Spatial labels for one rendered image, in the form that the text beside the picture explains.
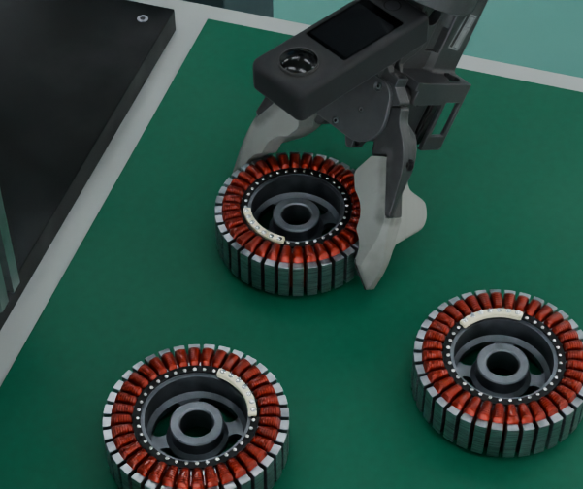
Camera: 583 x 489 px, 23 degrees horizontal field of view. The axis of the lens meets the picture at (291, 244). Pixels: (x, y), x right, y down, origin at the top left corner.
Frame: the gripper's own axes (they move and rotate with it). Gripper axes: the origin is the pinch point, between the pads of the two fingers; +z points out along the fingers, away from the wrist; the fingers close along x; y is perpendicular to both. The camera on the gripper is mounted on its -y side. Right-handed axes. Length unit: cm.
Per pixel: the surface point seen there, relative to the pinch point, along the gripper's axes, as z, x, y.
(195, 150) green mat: 0.6, 12.0, 1.3
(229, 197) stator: -0.9, 3.5, -3.6
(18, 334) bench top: 10.6, 5.9, -15.7
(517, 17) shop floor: 12, 67, 132
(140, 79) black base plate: -0.9, 20.3, 1.8
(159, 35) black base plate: -3.6, 22.6, 4.6
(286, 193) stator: -1.4, 2.8, 1.4
